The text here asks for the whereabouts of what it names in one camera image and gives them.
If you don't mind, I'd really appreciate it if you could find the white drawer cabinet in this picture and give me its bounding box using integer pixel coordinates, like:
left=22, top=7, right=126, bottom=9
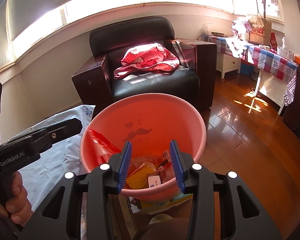
left=216, top=51, right=241, bottom=79

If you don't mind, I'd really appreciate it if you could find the blue storage box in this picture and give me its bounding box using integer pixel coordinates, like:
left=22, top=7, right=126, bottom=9
left=240, top=62, right=254, bottom=75

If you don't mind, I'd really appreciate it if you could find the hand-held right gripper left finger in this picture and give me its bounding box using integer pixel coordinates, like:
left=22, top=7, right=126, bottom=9
left=18, top=141, right=133, bottom=240

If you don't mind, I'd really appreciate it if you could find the person's left hand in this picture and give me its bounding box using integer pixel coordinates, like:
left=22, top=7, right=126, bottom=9
left=0, top=171, right=33, bottom=225

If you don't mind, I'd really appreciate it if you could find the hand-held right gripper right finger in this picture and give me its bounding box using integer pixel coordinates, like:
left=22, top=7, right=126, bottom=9
left=169, top=140, right=282, bottom=240

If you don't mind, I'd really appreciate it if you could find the brown paper shopping bag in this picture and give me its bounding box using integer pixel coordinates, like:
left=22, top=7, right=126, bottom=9
left=248, top=16, right=272, bottom=46

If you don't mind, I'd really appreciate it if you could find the yellow bumpy foam pad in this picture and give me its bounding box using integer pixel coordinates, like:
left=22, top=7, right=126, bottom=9
left=126, top=165, right=157, bottom=190

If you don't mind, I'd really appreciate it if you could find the black leather armchair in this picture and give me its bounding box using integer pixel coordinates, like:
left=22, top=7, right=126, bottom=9
left=282, top=47, right=300, bottom=140
left=72, top=17, right=217, bottom=112

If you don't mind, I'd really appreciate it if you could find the pink plastic bucket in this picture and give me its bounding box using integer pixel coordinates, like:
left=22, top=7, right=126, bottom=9
left=80, top=93, right=207, bottom=204

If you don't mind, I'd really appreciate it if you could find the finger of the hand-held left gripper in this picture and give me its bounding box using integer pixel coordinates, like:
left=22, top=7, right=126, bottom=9
left=27, top=118, right=82, bottom=153
left=5, top=127, right=50, bottom=145

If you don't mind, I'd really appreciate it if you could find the checkered tablecloth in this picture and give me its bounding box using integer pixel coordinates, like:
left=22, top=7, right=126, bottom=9
left=199, top=34, right=300, bottom=107

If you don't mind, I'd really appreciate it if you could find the light blue printed cloth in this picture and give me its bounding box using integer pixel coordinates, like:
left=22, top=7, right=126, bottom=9
left=9, top=104, right=97, bottom=240

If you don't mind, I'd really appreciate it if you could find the red plastic wrapper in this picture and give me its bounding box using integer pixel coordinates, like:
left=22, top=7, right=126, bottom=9
left=87, top=129, right=122, bottom=163

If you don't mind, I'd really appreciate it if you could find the white table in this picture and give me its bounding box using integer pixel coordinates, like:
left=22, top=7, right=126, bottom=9
left=252, top=74, right=287, bottom=115

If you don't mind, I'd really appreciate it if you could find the cartoon printed floor mat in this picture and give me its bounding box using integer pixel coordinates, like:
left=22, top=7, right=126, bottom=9
left=109, top=192, right=193, bottom=215

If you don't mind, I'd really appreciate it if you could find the red polka dot blanket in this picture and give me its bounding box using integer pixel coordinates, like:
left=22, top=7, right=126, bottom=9
left=113, top=43, right=180, bottom=79

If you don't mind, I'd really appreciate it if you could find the red white patterned cloth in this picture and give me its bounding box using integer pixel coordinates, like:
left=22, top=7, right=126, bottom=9
left=231, top=17, right=250, bottom=40

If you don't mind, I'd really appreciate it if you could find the beige round pad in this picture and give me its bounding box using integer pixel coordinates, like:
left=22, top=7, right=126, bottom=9
left=149, top=214, right=174, bottom=227

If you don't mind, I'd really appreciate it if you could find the grey roller blind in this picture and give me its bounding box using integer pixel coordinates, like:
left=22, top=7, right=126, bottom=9
left=6, top=0, right=138, bottom=44
left=0, top=2, right=18, bottom=74

